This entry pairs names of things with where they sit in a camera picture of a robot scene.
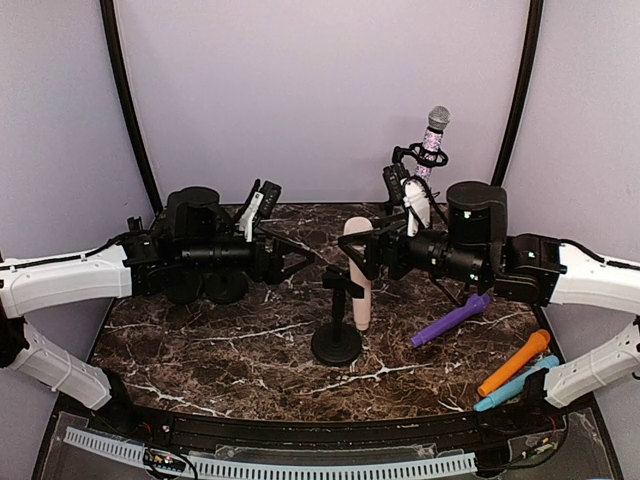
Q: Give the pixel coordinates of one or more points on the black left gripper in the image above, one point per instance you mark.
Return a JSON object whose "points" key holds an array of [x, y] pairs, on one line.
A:
{"points": [[273, 273]]}

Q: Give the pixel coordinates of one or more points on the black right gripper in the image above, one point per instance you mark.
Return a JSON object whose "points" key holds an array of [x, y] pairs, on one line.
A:
{"points": [[376, 252]]}

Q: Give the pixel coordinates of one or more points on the black round-base purple mic stand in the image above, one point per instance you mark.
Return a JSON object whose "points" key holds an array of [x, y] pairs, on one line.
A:
{"points": [[226, 287]]}

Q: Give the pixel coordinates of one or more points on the black round-base pink mic stand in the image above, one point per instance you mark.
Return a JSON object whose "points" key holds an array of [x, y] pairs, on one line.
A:
{"points": [[338, 344]]}

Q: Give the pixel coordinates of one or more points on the black round-base blue mic stand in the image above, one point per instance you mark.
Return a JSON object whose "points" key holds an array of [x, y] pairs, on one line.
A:
{"points": [[184, 293]]}

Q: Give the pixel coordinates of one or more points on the purple toy microphone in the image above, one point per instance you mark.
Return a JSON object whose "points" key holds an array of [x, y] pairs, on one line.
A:
{"points": [[475, 304]]}

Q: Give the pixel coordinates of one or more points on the black round-base orange mic stand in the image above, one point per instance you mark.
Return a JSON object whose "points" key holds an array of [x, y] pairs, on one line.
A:
{"points": [[134, 225]]}

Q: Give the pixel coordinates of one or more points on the blue toy microphone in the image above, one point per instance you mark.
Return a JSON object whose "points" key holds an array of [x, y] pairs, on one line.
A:
{"points": [[514, 387]]}

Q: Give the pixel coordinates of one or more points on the orange toy microphone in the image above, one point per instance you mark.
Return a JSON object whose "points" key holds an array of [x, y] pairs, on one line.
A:
{"points": [[536, 344]]}

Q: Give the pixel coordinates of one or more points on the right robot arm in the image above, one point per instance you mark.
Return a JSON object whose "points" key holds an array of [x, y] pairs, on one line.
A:
{"points": [[475, 249]]}

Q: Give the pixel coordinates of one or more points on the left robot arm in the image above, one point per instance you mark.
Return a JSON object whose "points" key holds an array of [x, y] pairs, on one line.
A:
{"points": [[196, 248]]}

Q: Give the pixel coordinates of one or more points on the black tripod mic stand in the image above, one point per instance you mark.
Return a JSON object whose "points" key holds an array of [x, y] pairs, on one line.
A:
{"points": [[396, 172]]}

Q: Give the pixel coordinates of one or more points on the silver glitter microphone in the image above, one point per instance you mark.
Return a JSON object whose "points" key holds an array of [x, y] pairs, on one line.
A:
{"points": [[432, 142]]}

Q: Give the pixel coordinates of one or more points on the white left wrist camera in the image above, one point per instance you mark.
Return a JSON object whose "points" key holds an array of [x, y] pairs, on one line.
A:
{"points": [[258, 206]]}

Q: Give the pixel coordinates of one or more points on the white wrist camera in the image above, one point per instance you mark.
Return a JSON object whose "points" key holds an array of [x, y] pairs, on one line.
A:
{"points": [[258, 206], [416, 204]]}

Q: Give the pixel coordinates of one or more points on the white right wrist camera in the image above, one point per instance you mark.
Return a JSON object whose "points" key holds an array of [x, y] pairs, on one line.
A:
{"points": [[416, 204]]}

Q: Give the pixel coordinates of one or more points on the black front frame rail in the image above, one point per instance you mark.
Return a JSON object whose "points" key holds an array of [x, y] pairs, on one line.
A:
{"points": [[493, 433]]}

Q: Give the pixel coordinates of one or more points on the white slotted cable duct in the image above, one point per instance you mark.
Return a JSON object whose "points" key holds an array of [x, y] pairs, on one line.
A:
{"points": [[247, 463]]}

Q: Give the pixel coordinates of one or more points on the black right corner post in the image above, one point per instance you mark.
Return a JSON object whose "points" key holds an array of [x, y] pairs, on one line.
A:
{"points": [[520, 93]]}

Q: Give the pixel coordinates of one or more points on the black corner post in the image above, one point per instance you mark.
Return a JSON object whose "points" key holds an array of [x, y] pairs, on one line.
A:
{"points": [[126, 101], [520, 93]]}

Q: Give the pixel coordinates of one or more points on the black left corner post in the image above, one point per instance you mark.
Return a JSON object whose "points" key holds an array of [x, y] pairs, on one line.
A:
{"points": [[126, 101]]}

